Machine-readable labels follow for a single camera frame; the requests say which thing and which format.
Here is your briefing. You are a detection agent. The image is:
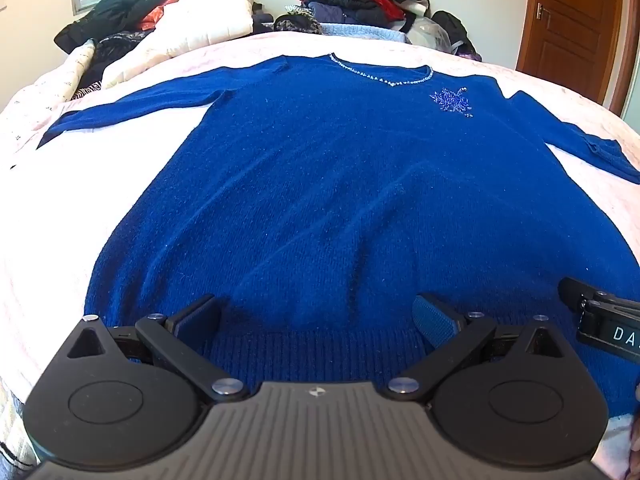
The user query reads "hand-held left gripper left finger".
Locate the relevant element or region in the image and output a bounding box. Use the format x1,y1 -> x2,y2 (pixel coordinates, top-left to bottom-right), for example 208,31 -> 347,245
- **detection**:
65,294 -> 249,405

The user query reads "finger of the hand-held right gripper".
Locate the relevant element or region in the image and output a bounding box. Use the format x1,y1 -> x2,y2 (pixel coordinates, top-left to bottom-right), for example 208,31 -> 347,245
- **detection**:
558,276 -> 608,312

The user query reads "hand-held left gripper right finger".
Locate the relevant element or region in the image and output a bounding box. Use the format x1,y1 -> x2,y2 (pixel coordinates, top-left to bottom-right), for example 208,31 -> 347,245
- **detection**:
384,294 -> 568,405

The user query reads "blue knit sweater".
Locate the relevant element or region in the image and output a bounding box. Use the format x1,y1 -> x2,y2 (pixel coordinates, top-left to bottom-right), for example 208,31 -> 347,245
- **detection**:
37,52 -> 640,421

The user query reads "pink bed blanket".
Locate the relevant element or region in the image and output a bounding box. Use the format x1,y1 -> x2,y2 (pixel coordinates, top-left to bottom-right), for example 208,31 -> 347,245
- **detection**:
0,30 -> 640,480

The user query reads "zebra print garment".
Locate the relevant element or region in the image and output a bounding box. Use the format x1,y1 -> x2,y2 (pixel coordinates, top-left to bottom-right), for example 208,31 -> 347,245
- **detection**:
71,80 -> 104,102

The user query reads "brown wooden door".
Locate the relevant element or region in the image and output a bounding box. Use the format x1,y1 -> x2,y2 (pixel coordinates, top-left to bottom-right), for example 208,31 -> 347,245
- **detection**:
515,0 -> 627,107

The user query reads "dark patterned garment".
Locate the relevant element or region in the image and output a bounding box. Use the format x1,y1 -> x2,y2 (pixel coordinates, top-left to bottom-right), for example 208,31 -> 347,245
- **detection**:
89,30 -> 157,87

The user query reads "white patterned quilt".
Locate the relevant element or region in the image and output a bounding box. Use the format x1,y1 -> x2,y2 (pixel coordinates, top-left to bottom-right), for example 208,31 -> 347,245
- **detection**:
59,39 -> 102,102

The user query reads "black backpack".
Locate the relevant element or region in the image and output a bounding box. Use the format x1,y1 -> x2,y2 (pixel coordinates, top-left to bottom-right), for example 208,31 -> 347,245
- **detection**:
431,10 -> 482,62

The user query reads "clear plastic bag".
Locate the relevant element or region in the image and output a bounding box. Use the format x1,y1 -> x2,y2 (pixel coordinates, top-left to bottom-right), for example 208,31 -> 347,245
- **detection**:
406,15 -> 454,54

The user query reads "white puffer jacket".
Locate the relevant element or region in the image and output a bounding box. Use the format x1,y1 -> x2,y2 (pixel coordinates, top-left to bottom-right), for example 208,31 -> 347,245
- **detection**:
102,0 -> 257,90

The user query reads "light blue blanket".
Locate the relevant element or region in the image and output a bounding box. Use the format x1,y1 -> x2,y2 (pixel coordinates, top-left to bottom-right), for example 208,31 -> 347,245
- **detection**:
320,22 -> 412,44

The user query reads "leopard print garment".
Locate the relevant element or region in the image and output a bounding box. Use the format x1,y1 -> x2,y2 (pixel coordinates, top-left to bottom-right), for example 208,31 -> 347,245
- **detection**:
272,5 -> 324,35

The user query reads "navy garment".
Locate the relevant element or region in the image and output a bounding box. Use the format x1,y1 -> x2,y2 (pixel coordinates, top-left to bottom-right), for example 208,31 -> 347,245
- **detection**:
306,2 -> 362,27

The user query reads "black padded jacket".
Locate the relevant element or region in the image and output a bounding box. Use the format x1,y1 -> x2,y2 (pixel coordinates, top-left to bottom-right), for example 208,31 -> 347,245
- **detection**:
304,0 -> 392,26

